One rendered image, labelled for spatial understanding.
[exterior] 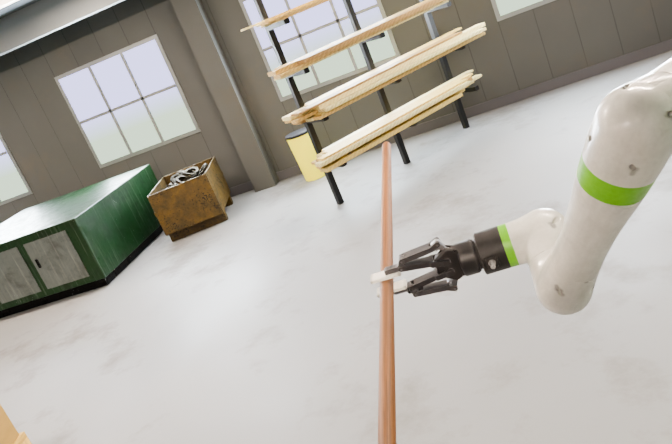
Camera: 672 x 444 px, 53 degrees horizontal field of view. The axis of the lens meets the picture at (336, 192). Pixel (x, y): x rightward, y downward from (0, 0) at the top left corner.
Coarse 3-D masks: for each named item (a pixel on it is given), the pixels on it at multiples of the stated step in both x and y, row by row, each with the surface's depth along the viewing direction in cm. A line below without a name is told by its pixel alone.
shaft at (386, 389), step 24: (384, 144) 215; (384, 168) 198; (384, 192) 184; (384, 216) 172; (384, 240) 161; (384, 264) 152; (384, 288) 143; (384, 312) 136; (384, 336) 129; (384, 360) 123; (384, 384) 118; (384, 408) 112; (384, 432) 108
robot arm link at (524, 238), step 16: (544, 208) 139; (512, 224) 139; (528, 224) 137; (544, 224) 135; (560, 224) 135; (512, 240) 137; (528, 240) 136; (544, 240) 133; (512, 256) 137; (528, 256) 135
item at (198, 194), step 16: (208, 160) 868; (176, 176) 840; (192, 176) 810; (208, 176) 789; (160, 192) 781; (176, 192) 782; (192, 192) 783; (208, 192) 784; (224, 192) 842; (160, 208) 786; (176, 208) 787; (192, 208) 788; (208, 208) 789; (224, 208) 807; (160, 224) 792; (176, 224) 792; (192, 224) 793; (208, 224) 804
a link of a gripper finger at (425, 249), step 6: (432, 240) 143; (420, 246) 144; (426, 246) 143; (432, 246) 142; (438, 246) 142; (408, 252) 145; (414, 252) 143; (420, 252) 142; (426, 252) 142; (402, 258) 144; (408, 258) 143; (414, 258) 143
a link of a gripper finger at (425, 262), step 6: (420, 258) 146; (426, 258) 145; (432, 258) 144; (408, 264) 145; (414, 264) 144; (420, 264) 144; (426, 264) 144; (432, 264) 143; (438, 264) 143; (444, 264) 143; (402, 270) 145; (408, 270) 145
